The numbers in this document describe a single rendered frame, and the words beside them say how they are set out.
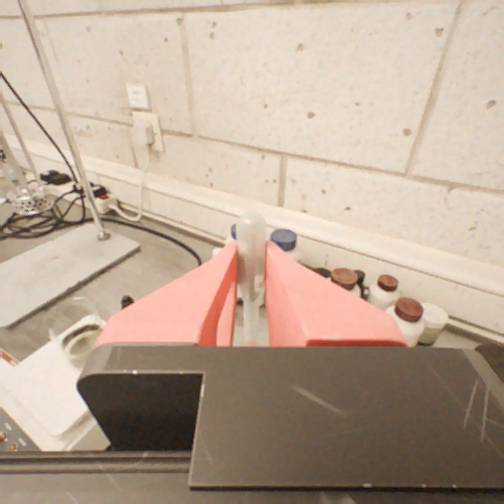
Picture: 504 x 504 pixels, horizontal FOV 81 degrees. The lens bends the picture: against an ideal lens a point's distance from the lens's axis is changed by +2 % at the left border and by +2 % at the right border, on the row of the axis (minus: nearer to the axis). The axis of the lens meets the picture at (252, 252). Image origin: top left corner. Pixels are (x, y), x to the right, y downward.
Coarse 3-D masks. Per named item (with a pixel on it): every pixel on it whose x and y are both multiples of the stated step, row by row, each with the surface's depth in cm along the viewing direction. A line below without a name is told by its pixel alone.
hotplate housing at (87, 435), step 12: (0, 396) 34; (12, 408) 33; (24, 420) 32; (84, 420) 32; (36, 432) 31; (72, 432) 31; (84, 432) 31; (96, 432) 32; (48, 444) 30; (60, 444) 30; (72, 444) 30; (84, 444) 31; (96, 444) 33; (108, 444) 35
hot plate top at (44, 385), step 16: (48, 352) 36; (16, 368) 35; (32, 368) 35; (48, 368) 35; (64, 368) 35; (16, 384) 33; (32, 384) 33; (48, 384) 33; (64, 384) 33; (16, 400) 32; (32, 400) 32; (48, 400) 32; (64, 400) 32; (80, 400) 32; (32, 416) 30; (48, 416) 30; (64, 416) 30; (80, 416) 30; (48, 432) 29; (64, 432) 29
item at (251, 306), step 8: (248, 224) 11; (248, 304) 13; (256, 304) 13; (248, 312) 14; (256, 312) 14; (248, 320) 14; (256, 320) 14; (248, 328) 14; (256, 328) 15; (248, 336) 15; (256, 336) 15; (248, 344) 15; (256, 344) 15
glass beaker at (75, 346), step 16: (64, 304) 34; (80, 304) 35; (96, 304) 34; (48, 320) 32; (64, 320) 34; (80, 320) 36; (96, 320) 33; (48, 336) 30; (64, 336) 31; (80, 336) 31; (96, 336) 33; (64, 352) 32; (80, 352) 32; (80, 368) 34
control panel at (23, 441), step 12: (0, 408) 33; (0, 420) 32; (12, 420) 32; (0, 432) 32; (12, 432) 31; (24, 432) 31; (0, 444) 31; (12, 444) 31; (24, 444) 30; (36, 444) 30
